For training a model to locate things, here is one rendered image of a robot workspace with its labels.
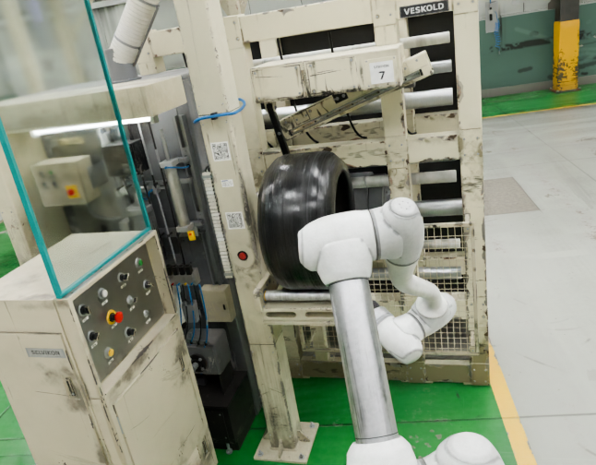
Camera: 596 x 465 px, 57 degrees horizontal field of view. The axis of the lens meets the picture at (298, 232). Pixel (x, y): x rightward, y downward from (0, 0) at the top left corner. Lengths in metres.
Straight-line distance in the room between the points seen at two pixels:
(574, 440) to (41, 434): 2.23
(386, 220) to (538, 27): 10.22
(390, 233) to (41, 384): 1.29
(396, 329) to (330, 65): 1.06
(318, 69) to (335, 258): 1.10
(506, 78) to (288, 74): 9.31
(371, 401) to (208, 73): 1.34
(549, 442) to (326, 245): 1.81
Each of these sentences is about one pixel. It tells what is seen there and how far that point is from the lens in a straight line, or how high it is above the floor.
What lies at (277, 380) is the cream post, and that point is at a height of 0.43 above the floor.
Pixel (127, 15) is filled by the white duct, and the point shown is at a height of 2.06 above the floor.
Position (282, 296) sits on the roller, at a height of 0.91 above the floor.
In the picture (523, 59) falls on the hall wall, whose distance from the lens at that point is 11.44.
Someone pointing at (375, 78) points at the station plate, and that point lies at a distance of 2.22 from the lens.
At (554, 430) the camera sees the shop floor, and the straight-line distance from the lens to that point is 2.94.
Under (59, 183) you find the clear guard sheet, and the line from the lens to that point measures 1.83.
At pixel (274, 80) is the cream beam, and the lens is 2.31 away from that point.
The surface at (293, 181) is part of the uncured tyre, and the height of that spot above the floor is 1.39.
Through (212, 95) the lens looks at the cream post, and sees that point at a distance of 2.13.
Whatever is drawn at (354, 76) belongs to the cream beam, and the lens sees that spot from 2.23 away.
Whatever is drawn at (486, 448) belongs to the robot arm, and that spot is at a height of 1.02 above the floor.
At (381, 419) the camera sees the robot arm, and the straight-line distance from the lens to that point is 1.32.
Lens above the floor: 1.94
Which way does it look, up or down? 21 degrees down
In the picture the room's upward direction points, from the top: 9 degrees counter-clockwise
